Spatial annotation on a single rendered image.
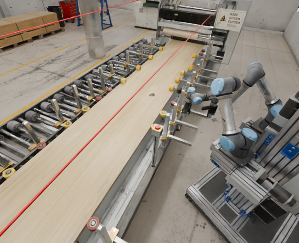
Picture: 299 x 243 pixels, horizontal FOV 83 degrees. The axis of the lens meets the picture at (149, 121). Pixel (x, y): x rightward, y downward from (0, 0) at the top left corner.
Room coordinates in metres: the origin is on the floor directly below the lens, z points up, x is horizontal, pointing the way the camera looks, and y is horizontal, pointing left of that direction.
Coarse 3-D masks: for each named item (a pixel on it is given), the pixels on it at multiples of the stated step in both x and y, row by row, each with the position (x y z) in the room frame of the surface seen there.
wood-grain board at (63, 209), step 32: (160, 64) 2.77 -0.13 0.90; (128, 96) 1.77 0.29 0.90; (160, 96) 1.81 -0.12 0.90; (96, 128) 1.18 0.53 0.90; (128, 128) 1.21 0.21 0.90; (32, 160) 0.77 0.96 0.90; (64, 160) 0.79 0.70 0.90; (96, 160) 0.81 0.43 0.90; (128, 160) 0.83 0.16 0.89; (0, 192) 0.49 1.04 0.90; (32, 192) 0.51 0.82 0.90; (64, 192) 0.52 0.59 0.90; (96, 192) 0.53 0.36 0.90; (0, 224) 0.30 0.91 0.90; (32, 224) 0.31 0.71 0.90; (64, 224) 0.32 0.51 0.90
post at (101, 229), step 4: (100, 224) 0.26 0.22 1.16; (96, 228) 0.24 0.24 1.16; (100, 228) 0.24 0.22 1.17; (104, 228) 0.25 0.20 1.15; (100, 232) 0.22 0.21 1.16; (104, 232) 0.24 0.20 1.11; (100, 236) 0.23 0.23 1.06; (104, 236) 0.23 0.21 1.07; (108, 236) 0.25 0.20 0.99; (104, 240) 0.22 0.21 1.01; (108, 240) 0.24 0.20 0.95
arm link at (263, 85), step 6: (252, 66) 1.42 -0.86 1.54; (258, 66) 1.40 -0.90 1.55; (264, 72) 1.40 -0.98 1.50; (264, 78) 1.39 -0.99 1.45; (258, 84) 1.38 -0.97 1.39; (264, 84) 1.36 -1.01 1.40; (264, 90) 1.35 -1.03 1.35; (270, 90) 1.34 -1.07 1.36; (264, 96) 1.35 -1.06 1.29; (270, 96) 1.32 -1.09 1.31; (276, 96) 1.35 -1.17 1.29; (270, 102) 1.31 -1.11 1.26; (276, 102) 1.29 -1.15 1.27
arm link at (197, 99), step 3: (192, 93) 1.39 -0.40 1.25; (195, 93) 1.39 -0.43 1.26; (192, 96) 1.35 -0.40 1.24; (195, 96) 1.33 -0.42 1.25; (198, 96) 1.33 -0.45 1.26; (201, 96) 1.34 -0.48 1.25; (192, 99) 1.33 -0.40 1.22; (195, 99) 1.30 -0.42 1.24; (198, 99) 1.29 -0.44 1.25; (201, 99) 1.30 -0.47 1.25; (204, 99) 1.34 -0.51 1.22; (195, 102) 1.29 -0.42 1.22; (198, 102) 1.29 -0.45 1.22; (201, 102) 1.30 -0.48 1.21
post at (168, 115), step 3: (168, 114) 1.16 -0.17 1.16; (165, 117) 1.16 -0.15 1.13; (168, 117) 1.15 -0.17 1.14; (165, 120) 1.15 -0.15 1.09; (168, 120) 1.14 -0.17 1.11; (165, 123) 1.15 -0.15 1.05; (168, 123) 1.15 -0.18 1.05; (165, 126) 1.15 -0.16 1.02; (168, 126) 1.17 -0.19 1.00; (165, 129) 1.15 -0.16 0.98; (165, 132) 1.15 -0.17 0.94; (165, 135) 1.15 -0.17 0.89; (162, 144) 1.15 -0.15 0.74
